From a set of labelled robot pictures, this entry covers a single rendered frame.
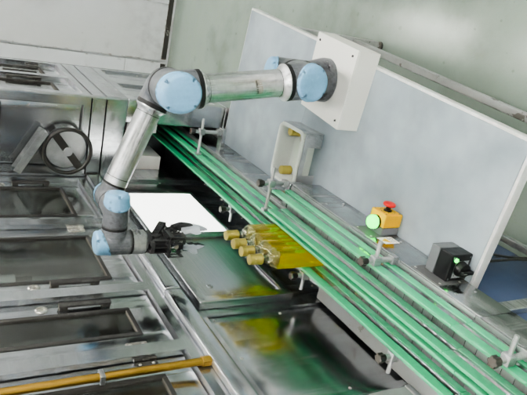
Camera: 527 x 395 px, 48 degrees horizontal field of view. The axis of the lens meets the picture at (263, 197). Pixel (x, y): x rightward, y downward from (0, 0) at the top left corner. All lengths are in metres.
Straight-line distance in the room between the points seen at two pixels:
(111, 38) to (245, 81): 3.83
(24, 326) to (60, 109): 1.20
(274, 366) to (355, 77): 0.95
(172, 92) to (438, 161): 0.79
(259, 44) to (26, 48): 3.06
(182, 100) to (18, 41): 3.80
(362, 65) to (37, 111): 1.39
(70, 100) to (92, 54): 2.87
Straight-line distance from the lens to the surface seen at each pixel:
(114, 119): 2.72
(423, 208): 1.82
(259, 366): 1.66
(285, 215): 2.09
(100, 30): 5.49
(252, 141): 2.66
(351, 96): 1.99
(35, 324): 1.74
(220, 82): 1.73
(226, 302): 1.85
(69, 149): 2.66
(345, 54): 2.01
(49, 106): 2.66
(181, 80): 1.66
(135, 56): 5.61
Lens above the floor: 2.07
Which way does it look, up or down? 31 degrees down
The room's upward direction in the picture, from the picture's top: 90 degrees counter-clockwise
